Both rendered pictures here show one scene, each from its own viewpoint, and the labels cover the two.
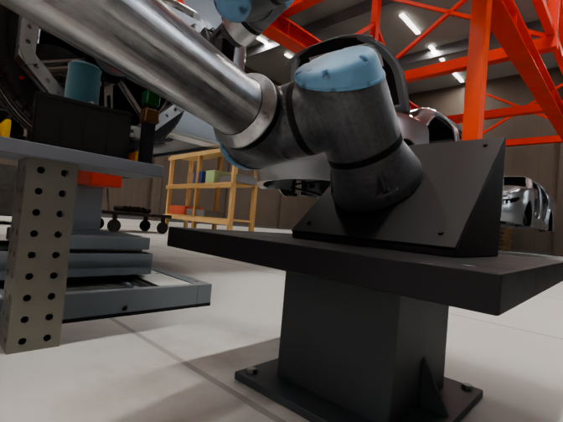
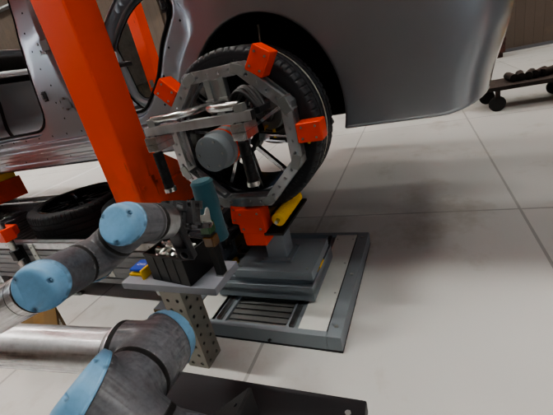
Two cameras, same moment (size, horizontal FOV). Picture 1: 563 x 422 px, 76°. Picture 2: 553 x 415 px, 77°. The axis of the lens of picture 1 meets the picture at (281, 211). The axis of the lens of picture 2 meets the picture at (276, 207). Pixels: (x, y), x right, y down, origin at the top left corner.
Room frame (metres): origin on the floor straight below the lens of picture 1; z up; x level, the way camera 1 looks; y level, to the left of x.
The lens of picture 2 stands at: (0.89, -0.71, 1.10)
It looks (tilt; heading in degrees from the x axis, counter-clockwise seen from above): 23 degrees down; 72
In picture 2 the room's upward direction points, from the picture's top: 13 degrees counter-clockwise
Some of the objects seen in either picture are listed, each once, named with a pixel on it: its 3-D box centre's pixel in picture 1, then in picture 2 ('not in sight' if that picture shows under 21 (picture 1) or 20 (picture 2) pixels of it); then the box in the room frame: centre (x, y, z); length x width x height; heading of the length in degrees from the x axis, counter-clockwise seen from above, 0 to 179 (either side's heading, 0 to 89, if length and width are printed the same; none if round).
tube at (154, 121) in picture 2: not in sight; (180, 103); (1.07, 0.60, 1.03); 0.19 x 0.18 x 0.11; 45
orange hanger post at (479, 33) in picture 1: (449, 109); not in sight; (3.99, -1.77, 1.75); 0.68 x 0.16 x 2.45; 45
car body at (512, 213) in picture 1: (502, 203); not in sight; (9.90, -6.04, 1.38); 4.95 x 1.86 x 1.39; 135
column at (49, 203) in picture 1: (38, 252); (190, 319); (0.84, 0.55, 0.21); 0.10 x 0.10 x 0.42; 45
